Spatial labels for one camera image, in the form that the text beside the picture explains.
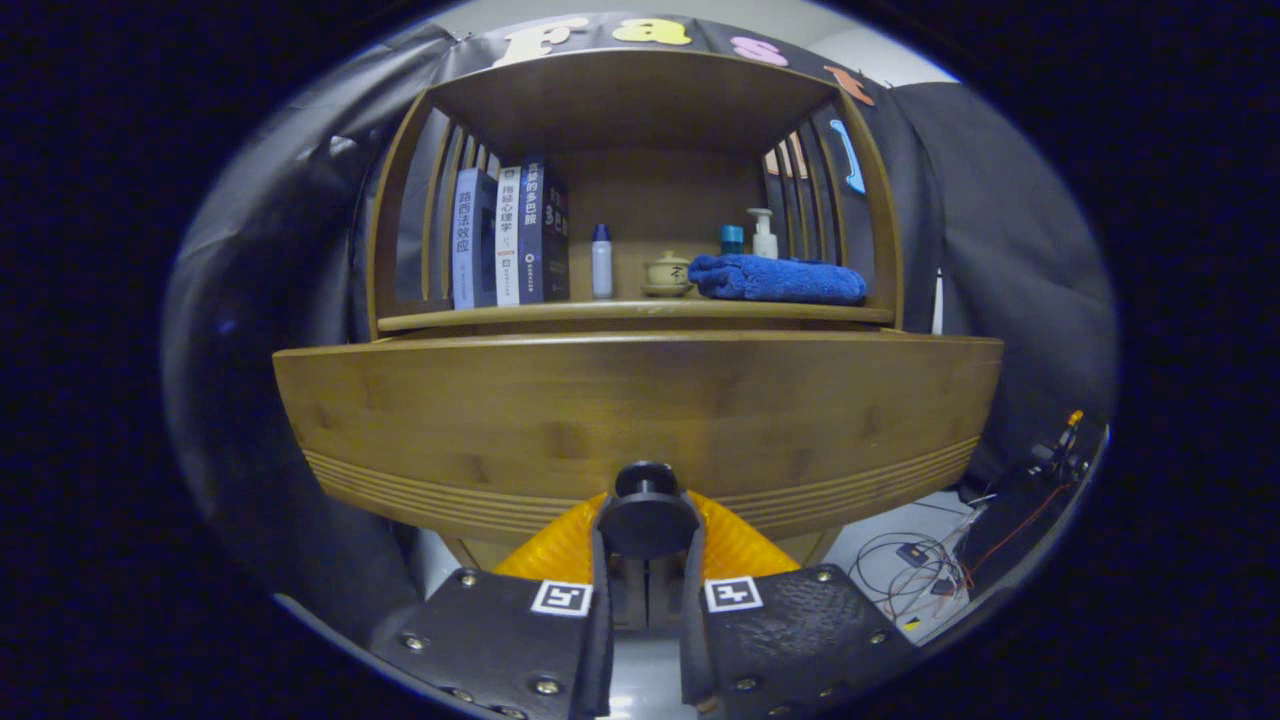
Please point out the dark blue book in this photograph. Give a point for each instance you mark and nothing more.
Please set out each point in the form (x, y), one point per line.
(540, 235)

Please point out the wooden countertop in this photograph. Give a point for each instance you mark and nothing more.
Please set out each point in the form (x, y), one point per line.
(560, 314)

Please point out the white pump bottle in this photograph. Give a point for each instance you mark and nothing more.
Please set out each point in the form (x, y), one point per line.
(765, 240)

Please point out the wooden cabinet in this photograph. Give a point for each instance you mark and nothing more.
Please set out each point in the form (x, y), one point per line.
(620, 100)

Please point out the light blue book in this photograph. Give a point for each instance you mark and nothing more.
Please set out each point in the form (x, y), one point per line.
(468, 240)

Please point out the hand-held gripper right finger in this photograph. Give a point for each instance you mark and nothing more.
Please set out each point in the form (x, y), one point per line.
(790, 640)

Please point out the black backdrop cloth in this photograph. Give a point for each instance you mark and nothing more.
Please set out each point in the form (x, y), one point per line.
(260, 300)

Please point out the blue folded towel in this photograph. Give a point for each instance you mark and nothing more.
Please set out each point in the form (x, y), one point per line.
(780, 280)

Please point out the beige lidded teacup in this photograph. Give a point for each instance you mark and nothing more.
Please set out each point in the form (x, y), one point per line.
(666, 272)

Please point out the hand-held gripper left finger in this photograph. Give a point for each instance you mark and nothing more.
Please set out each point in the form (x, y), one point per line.
(500, 640)

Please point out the teal bottle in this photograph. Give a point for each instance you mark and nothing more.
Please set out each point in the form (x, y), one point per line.
(732, 240)

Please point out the white book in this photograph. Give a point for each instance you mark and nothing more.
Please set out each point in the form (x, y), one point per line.
(508, 240)

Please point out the white bottle with blue cap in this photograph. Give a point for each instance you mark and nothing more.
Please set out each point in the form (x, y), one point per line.
(601, 265)

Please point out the black equipment with orange part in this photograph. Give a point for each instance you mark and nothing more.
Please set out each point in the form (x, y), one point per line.
(1020, 510)

